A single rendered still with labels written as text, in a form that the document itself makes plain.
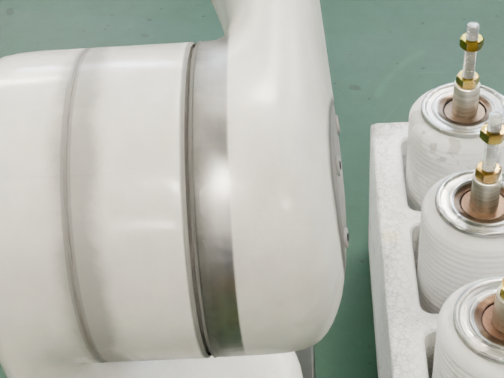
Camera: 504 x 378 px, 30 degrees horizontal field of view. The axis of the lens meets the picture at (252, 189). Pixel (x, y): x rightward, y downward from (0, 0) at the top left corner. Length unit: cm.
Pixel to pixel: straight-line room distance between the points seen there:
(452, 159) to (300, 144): 59
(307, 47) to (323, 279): 6
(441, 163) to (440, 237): 11
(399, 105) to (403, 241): 46
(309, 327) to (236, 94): 6
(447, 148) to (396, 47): 56
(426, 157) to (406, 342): 17
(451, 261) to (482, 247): 3
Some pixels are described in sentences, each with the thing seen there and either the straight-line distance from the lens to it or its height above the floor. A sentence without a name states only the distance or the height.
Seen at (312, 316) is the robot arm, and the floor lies 58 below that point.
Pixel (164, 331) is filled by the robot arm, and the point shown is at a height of 58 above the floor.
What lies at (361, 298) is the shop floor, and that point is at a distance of 102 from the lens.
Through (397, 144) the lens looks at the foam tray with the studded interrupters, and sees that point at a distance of 92.
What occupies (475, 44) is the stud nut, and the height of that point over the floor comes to 33.
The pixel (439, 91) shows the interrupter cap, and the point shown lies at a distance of 86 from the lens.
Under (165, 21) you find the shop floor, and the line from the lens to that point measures 146.
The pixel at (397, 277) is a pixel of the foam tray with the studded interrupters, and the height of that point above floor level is 18.
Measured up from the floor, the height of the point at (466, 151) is 24.
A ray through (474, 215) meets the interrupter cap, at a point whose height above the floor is 25.
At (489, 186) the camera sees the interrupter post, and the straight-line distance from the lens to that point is 73.
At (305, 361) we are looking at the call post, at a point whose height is 20.
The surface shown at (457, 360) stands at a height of 24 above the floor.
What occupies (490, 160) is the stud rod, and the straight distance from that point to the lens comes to 73.
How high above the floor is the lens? 77
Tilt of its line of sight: 43 degrees down
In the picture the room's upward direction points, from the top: 6 degrees counter-clockwise
